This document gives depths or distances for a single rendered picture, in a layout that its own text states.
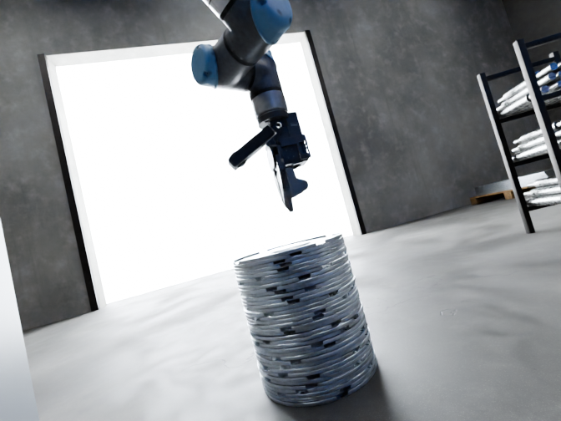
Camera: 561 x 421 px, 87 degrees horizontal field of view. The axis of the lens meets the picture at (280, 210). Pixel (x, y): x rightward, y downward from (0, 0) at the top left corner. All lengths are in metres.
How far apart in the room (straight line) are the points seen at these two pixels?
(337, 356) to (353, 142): 4.35
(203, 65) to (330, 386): 0.67
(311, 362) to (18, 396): 0.49
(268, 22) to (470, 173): 5.63
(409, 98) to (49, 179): 5.37
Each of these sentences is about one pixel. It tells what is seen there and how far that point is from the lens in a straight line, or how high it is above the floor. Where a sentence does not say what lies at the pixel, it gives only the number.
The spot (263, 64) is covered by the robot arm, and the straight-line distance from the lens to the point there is 0.69.
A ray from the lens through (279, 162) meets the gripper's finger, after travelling 0.61.
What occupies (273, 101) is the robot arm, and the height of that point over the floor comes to 0.63.
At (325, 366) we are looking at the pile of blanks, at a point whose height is 0.07.
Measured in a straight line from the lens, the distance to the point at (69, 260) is 4.44.
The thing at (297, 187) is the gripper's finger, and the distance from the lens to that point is 0.63.
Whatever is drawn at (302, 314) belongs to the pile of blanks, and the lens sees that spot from 0.65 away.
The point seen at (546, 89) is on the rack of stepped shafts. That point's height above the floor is 0.68.
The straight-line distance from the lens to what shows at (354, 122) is 5.01.
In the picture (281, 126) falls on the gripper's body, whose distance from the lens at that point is 0.67.
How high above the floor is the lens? 0.36
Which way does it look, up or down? 4 degrees up
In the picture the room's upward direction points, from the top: 15 degrees counter-clockwise
